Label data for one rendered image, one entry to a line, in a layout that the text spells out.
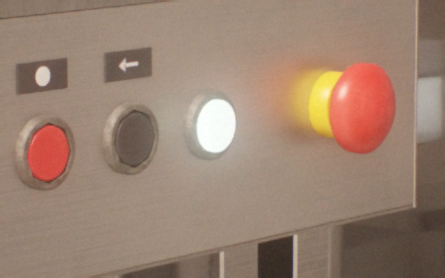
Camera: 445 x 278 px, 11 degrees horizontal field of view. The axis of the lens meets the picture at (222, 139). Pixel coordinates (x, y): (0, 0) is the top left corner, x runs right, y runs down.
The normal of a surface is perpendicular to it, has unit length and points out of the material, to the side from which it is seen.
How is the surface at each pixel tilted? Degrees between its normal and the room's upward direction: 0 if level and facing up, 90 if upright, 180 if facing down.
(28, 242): 90
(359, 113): 92
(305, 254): 90
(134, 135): 90
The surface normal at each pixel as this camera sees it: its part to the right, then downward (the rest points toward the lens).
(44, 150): 0.74, 0.11
